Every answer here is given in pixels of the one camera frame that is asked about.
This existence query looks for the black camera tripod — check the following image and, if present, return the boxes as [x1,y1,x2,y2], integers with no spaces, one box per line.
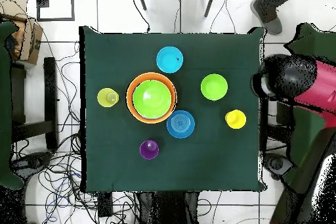
[135,0,218,18]

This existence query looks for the small cyan bowl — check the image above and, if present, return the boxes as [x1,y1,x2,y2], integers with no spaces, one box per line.
[156,45,184,74]

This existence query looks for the tangle of floor cables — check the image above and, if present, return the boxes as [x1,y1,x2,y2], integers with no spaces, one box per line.
[11,32,137,224]

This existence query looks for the opaque yellow cup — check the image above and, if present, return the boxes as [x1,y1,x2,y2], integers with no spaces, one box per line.
[224,109,247,130]

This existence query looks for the dark green tablecloth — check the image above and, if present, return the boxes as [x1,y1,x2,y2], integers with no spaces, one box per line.
[78,26,268,193]

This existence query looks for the brown cardboard box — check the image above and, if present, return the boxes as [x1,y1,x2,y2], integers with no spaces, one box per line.
[0,0,44,66]

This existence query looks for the purple cup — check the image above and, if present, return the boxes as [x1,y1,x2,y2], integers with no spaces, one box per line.
[138,139,160,161]

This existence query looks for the small ribbed blue bowl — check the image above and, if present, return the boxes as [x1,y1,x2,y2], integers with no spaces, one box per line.
[166,110,196,139]

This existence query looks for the large orange bowl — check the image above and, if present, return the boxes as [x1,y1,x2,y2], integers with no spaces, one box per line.
[126,72,178,125]

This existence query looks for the person's foot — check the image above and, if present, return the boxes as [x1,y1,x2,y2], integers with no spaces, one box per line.
[249,0,284,36]

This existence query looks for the small green bowl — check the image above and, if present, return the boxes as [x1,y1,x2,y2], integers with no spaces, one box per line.
[200,73,229,102]

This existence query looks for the large green bowl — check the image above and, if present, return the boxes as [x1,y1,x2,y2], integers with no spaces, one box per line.
[131,79,173,120]

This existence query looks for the green cloth covered table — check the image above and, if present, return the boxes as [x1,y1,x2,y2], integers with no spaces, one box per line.
[283,22,336,194]
[0,20,26,190]

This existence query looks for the translucent yellow-green cup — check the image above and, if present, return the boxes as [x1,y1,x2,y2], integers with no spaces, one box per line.
[96,87,120,108]

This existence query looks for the dark grey base foot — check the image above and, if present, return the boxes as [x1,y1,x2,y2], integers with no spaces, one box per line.
[11,151,53,180]
[262,152,294,181]

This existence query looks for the black square floor frame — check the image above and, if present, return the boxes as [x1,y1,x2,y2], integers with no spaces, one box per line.
[35,0,75,22]

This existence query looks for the black power box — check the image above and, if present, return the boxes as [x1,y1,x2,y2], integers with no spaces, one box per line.
[97,192,114,218]

